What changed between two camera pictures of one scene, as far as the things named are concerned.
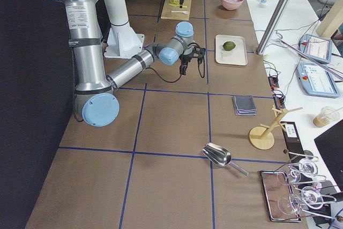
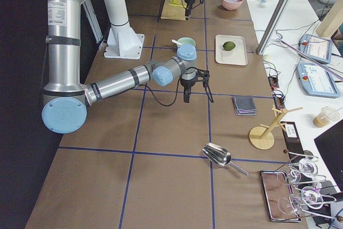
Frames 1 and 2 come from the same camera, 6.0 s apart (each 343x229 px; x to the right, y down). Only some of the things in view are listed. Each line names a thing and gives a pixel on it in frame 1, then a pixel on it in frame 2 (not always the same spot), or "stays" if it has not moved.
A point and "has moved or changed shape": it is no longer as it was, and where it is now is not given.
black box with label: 292,140 stays
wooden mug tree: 262,137 stays
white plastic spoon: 185,12 has moved or changed shape
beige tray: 230,50 stays
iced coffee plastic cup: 327,115 stays
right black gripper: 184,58 to 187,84
